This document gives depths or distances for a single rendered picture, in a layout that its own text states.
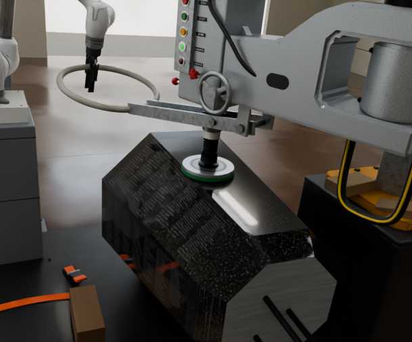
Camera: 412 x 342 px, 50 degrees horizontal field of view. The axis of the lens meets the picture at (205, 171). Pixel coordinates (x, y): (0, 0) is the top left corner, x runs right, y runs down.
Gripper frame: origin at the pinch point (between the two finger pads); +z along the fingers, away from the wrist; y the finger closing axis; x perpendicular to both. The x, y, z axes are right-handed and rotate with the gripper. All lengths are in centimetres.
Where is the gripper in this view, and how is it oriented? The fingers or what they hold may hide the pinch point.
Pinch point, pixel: (89, 84)
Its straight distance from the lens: 244.2
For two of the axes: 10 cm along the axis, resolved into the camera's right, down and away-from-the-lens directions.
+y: 5.2, 5.6, -6.5
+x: 8.2, -1.1, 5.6
